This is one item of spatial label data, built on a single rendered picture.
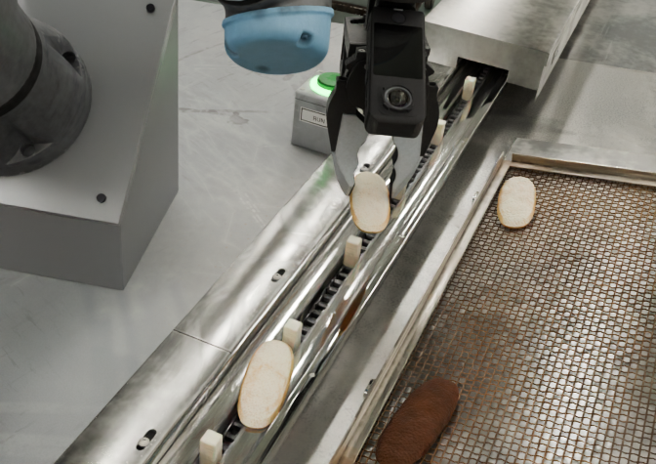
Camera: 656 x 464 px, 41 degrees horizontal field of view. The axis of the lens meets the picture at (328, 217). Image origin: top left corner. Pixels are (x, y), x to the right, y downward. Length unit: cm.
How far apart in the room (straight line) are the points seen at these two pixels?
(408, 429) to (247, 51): 29
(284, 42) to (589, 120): 75
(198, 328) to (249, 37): 28
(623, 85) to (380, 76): 77
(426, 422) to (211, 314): 23
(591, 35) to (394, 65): 91
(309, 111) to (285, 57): 45
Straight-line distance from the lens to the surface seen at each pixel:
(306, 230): 88
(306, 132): 108
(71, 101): 82
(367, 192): 82
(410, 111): 68
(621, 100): 137
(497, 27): 125
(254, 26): 59
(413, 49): 72
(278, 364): 73
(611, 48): 155
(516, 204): 89
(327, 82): 106
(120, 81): 86
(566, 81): 138
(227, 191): 100
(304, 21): 60
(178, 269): 89
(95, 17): 89
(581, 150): 103
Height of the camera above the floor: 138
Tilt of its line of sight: 35 degrees down
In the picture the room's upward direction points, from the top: 7 degrees clockwise
